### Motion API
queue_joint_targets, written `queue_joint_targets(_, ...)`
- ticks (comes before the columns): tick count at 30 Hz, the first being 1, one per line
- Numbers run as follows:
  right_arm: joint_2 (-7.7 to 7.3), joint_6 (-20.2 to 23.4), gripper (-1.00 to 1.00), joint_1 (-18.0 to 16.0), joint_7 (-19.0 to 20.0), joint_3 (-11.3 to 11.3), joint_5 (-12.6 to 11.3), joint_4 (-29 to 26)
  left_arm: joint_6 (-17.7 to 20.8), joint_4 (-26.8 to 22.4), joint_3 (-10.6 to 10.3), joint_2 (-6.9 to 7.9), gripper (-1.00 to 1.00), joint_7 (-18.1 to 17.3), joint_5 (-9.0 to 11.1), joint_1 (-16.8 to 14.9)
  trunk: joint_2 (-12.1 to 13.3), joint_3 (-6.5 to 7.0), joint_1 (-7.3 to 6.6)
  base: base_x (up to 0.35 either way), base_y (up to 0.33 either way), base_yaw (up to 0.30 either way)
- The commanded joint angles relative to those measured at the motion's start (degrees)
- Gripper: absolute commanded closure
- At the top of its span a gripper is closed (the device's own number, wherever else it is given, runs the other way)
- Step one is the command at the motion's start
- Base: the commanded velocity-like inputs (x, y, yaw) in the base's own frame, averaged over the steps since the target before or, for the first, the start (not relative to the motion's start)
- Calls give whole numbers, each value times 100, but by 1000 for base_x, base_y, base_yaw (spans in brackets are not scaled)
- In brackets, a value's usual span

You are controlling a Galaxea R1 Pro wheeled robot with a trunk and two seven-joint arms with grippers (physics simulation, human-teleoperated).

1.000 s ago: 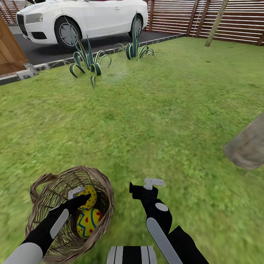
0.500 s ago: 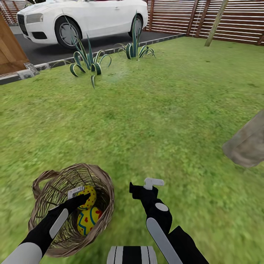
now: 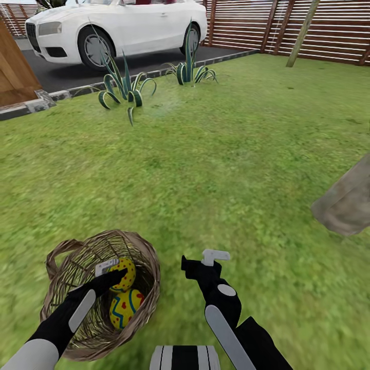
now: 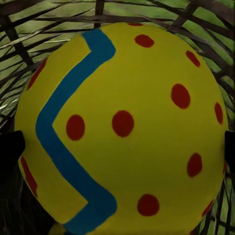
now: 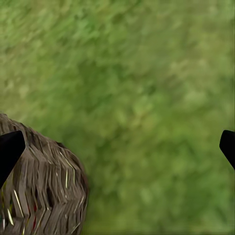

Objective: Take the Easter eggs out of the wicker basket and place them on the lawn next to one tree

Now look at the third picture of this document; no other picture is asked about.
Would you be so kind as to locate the robot trunk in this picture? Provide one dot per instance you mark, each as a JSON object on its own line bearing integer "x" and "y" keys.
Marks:
{"x": 184, "y": 357}

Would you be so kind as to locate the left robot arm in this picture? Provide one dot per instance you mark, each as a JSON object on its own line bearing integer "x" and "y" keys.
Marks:
{"x": 47, "y": 344}

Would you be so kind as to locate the wicker basket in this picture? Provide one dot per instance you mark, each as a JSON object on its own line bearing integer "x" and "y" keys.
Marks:
{"x": 97, "y": 336}

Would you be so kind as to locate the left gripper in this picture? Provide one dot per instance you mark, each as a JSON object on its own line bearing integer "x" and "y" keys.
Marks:
{"x": 110, "y": 279}

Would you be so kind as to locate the easter egg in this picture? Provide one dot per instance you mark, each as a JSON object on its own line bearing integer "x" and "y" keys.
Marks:
{"x": 123, "y": 307}
{"x": 129, "y": 277}

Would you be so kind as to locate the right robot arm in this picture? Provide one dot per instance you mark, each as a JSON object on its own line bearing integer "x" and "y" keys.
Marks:
{"x": 249, "y": 346}

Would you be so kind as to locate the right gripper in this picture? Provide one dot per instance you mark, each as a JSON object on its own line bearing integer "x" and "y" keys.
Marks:
{"x": 197, "y": 271}

